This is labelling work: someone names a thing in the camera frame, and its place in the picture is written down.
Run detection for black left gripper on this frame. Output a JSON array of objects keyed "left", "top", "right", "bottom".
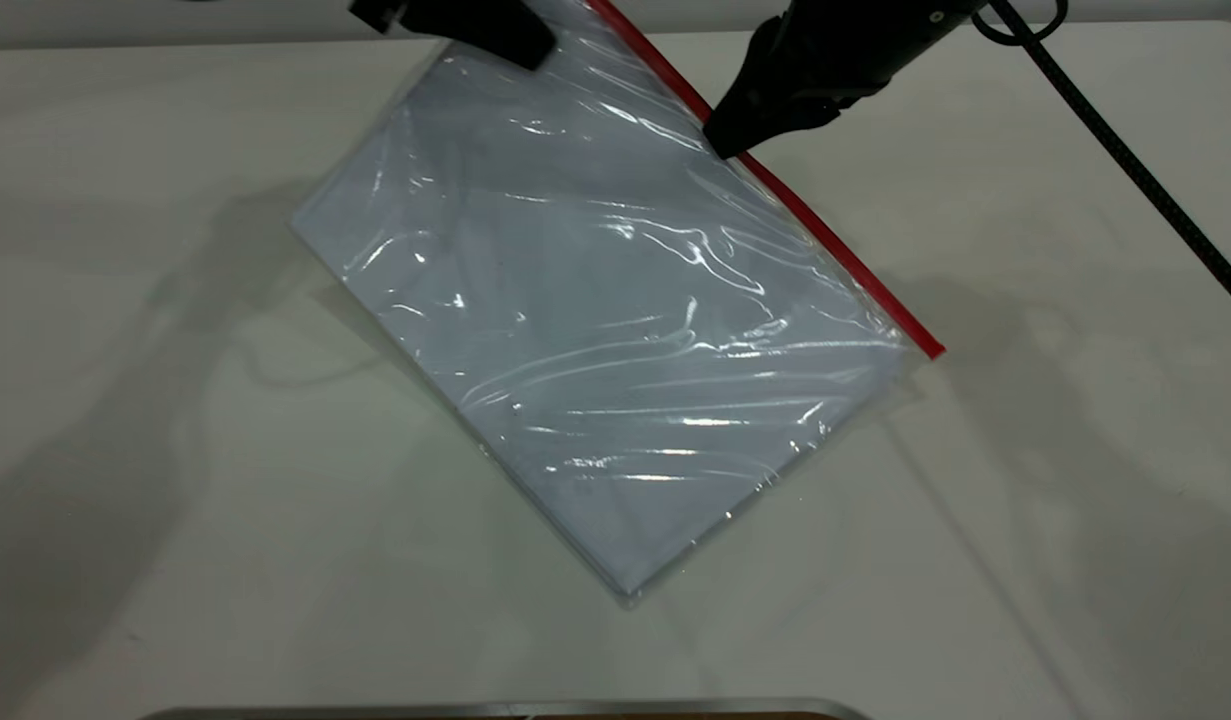
[{"left": 349, "top": 0, "right": 559, "bottom": 72}]

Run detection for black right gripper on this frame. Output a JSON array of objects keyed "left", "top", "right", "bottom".
[{"left": 702, "top": 0, "right": 988, "bottom": 161}]

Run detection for transparent zip bag red strip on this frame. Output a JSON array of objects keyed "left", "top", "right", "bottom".
[{"left": 291, "top": 0, "right": 947, "bottom": 607}]

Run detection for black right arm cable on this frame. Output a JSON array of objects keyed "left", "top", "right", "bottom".
[{"left": 973, "top": 0, "right": 1231, "bottom": 323}]

